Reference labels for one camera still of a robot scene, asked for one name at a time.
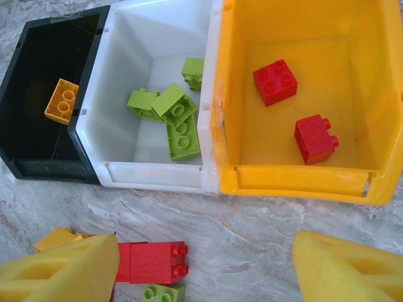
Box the long green lego brick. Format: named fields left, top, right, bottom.
left=166, top=115, right=202, bottom=162

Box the white plastic bin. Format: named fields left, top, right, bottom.
left=67, top=0, right=221, bottom=196

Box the black plastic bin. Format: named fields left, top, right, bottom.
left=0, top=4, right=111, bottom=186

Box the long yellow lego brick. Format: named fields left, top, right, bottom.
left=43, top=78, right=80, bottom=126

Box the yellow plastic bin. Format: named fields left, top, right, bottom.
left=203, top=0, right=403, bottom=207

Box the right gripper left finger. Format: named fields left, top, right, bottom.
left=0, top=233, right=121, bottom=302

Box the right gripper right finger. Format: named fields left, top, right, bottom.
left=291, top=229, right=403, bottom=302

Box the red lego brick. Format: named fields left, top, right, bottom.
left=253, top=59, right=298, bottom=107
left=129, top=240, right=190, bottom=286
left=113, top=242, right=132, bottom=283
left=294, top=114, right=340, bottom=166

